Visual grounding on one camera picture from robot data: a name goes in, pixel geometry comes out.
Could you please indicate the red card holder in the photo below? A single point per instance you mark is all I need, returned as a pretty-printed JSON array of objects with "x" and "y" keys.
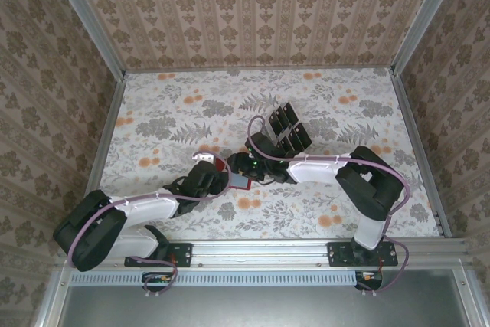
[{"x": 239, "y": 181}]

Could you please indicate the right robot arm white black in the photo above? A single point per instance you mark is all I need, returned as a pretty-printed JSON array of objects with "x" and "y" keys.
[{"x": 314, "y": 172}]

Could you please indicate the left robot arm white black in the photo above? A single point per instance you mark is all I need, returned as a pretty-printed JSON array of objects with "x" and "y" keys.
[{"x": 145, "y": 208}]

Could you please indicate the small controller board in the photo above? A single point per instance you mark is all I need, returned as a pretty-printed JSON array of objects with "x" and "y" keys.
[
  {"x": 157, "y": 278},
  {"x": 369, "y": 279}
]

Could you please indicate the grey metal panel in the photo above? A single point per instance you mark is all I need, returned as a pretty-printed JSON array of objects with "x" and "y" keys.
[{"x": 268, "y": 308}]

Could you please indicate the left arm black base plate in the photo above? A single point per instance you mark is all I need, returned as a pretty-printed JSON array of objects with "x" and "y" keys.
[{"x": 183, "y": 255}]

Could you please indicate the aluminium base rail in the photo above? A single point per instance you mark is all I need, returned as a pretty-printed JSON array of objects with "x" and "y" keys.
[{"x": 260, "y": 252}]

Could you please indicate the aluminium table back rail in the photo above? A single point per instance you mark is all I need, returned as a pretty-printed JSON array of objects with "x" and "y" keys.
[{"x": 260, "y": 70}]

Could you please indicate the aluminium table side rail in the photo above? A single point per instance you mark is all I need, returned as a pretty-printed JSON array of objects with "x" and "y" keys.
[
  {"x": 420, "y": 151},
  {"x": 102, "y": 151}
]

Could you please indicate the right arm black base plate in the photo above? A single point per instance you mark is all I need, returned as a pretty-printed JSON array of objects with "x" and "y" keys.
[{"x": 338, "y": 254}]

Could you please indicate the aluminium front frame bar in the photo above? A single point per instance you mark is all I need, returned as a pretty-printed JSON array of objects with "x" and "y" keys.
[
  {"x": 467, "y": 296},
  {"x": 51, "y": 304}
]

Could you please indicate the aluminium frame post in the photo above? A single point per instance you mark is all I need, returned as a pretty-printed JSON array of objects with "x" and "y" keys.
[
  {"x": 89, "y": 17},
  {"x": 426, "y": 17}
]

